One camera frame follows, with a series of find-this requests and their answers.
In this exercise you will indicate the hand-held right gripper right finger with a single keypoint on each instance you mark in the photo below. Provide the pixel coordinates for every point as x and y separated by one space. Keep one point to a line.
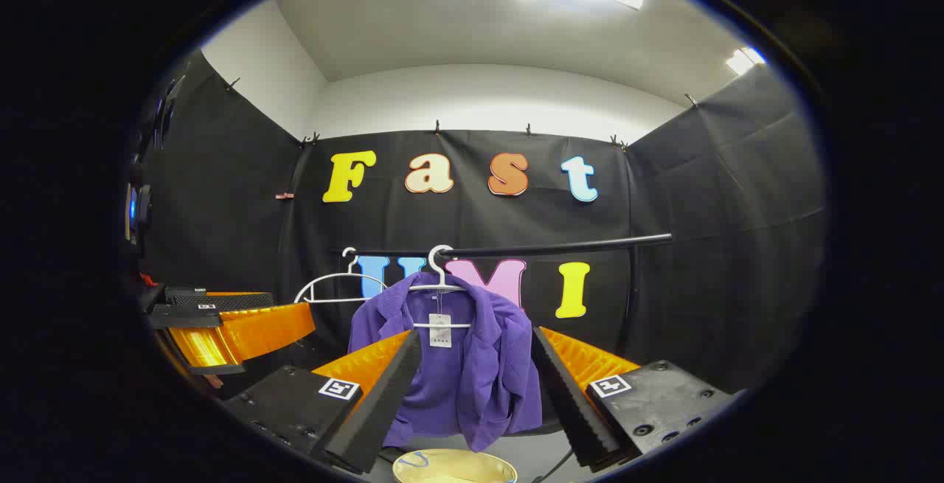
575 409

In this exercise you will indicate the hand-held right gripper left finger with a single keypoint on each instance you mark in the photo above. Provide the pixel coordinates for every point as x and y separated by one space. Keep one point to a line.
383 402

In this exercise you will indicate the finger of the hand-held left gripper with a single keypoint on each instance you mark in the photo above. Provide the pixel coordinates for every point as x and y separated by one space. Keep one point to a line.
221 299
251 332

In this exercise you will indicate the purple ribbed jacket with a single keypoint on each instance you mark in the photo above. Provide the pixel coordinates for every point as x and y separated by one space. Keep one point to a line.
487 365

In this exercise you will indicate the white plastic hanger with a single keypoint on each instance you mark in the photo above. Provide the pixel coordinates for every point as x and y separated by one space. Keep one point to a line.
339 274
440 276

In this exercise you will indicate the black clothes rack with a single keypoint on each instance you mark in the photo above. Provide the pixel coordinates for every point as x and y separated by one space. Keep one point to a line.
560 248

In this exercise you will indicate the white paper garment tag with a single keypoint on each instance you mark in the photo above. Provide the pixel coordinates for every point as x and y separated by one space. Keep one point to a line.
440 332

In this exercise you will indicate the small ceiling light panel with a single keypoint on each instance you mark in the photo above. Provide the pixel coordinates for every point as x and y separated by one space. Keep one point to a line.
743 60

